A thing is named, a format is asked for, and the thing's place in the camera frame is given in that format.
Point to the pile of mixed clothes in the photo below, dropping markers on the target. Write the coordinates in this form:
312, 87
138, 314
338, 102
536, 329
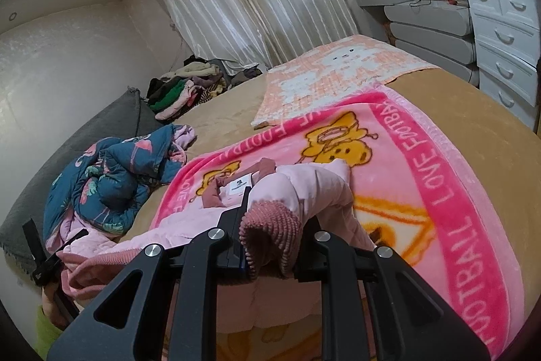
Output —
186, 86

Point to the peach checkered blanket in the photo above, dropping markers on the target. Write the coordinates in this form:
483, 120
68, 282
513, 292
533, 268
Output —
338, 65

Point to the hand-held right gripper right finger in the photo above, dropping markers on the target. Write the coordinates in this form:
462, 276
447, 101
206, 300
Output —
334, 259

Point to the pink quilted jacket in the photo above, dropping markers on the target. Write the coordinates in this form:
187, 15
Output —
304, 183

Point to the bed with tan sheet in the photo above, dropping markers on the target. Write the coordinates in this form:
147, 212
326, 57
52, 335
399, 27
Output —
465, 107

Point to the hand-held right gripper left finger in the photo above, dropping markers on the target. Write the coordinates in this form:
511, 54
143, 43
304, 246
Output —
234, 242

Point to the recessed ceiling light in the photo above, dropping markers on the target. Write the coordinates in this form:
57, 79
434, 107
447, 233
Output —
12, 15

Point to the grey dresser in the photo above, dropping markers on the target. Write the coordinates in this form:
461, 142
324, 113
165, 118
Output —
427, 22

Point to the person's left forearm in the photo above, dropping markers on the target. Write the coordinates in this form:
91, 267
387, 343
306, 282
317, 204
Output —
48, 327

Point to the blue floral padded garment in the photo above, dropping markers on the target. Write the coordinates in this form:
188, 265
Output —
110, 175

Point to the pink printed blanket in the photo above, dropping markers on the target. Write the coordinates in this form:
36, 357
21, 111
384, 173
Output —
443, 192

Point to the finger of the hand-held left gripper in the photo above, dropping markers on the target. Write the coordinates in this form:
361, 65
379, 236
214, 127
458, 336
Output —
74, 239

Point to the white chest of drawers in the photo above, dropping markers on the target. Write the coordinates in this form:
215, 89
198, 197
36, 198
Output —
503, 31

